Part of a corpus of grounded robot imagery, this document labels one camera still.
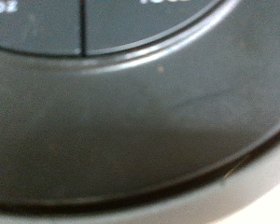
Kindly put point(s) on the black Keurig coffee machine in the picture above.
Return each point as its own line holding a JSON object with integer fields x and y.
{"x": 130, "y": 124}

